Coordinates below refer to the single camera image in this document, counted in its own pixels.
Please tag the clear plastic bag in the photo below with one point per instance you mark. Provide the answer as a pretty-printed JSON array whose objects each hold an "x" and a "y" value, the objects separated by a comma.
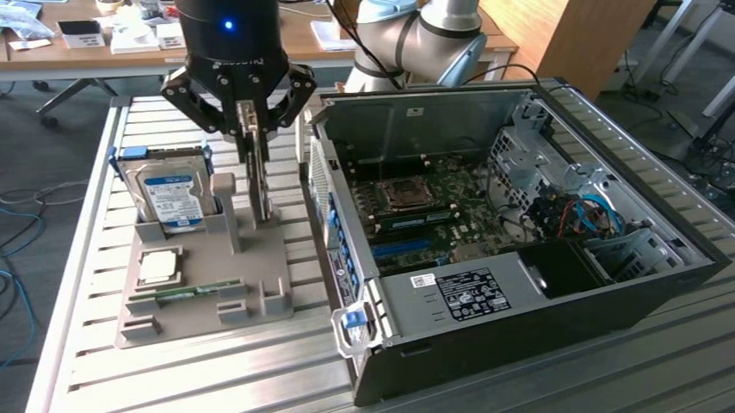
[{"x": 23, "y": 26}]

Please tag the white box with label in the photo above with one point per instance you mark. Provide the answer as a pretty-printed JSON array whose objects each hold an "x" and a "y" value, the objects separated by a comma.
[{"x": 167, "y": 38}]

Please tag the grey power supply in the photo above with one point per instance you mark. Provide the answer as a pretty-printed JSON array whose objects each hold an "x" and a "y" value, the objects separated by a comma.
[{"x": 402, "y": 301}]

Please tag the white round container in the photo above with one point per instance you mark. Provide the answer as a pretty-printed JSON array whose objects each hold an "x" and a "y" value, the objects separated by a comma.
[{"x": 135, "y": 32}]

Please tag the black plastic shroud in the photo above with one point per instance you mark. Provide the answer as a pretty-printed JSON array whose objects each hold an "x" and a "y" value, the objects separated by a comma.
[{"x": 563, "y": 266}]

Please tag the blue case latch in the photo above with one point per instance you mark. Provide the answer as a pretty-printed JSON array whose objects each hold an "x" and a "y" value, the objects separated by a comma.
[{"x": 352, "y": 320}]

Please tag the green graphics card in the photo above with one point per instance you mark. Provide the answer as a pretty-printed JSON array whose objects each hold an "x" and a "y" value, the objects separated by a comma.
[{"x": 257, "y": 180}]

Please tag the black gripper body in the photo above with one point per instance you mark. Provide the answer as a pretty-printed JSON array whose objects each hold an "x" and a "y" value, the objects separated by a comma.
[{"x": 235, "y": 43}]

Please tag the white paper stack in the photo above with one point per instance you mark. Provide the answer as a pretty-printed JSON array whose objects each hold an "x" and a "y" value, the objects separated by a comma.
[{"x": 330, "y": 38}]

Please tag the green motherboard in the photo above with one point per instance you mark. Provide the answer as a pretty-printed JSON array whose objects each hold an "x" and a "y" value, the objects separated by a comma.
[{"x": 476, "y": 215}]

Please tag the wooden cabinet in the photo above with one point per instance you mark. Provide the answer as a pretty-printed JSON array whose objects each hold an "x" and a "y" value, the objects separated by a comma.
[{"x": 574, "y": 43}]

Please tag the silver CPU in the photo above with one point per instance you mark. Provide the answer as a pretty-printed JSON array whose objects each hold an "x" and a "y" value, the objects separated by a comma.
[{"x": 157, "y": 266}]

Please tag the blue expansion slot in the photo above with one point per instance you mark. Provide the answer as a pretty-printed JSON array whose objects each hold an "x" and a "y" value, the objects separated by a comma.
[{"x": 402, "y": 248}]

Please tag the green RAM stick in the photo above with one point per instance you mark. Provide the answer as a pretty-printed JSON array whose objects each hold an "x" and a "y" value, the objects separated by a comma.
[
  {"x": 184, "y": 291},
  {"x": 414, "y": 221}
]

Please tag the black open PC case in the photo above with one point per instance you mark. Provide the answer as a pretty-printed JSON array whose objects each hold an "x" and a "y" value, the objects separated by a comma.
[{"x": 516, "y": 353}]

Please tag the grey metal disk bay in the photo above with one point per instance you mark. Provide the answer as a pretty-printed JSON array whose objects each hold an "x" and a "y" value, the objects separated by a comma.
[{"x": 638, "y": 254}]

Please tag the wooden desk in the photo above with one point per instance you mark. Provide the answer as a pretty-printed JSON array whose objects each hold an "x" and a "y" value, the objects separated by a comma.
[{"x": 85, "y": 60}]

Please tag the hard disk with blue label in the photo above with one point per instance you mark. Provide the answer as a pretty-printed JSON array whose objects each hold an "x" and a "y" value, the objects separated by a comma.
[{"x": 172, "y": 198}]

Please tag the grey parts rack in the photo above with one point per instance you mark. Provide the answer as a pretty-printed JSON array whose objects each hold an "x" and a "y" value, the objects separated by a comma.
[{"x": 217, "y": 258}]

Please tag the white card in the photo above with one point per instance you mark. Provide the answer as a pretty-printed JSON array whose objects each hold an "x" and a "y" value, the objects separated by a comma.
[{"x": 28, "y": 44}]

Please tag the silver chipset heatsink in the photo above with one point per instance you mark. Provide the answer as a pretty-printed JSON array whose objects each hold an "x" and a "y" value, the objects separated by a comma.
[{"x": 471, "y": 254}]

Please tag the white flat box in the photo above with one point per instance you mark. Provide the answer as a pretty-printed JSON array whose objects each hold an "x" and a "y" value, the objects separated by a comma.
[{"x": 135, "y": 49}]

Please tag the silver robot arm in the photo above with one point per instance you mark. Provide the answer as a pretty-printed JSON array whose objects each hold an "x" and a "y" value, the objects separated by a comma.
[{"x": 402, "y": 43}]

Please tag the perforated metal disk bay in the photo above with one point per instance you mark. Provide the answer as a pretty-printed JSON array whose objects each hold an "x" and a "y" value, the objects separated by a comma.
[{"x": 516, "y": 172}]

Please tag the white box with black top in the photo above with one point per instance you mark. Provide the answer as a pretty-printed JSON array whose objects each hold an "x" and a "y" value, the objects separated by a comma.
[{"x": 83, "y": 41}]

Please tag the dark desk leg with caster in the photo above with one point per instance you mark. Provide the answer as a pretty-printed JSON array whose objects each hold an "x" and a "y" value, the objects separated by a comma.
[{"x": 76, "y": 95}]

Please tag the metal CPU socket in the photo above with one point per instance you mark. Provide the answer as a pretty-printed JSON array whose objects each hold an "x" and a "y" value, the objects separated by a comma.
[{"x": 404, "y": 191}]

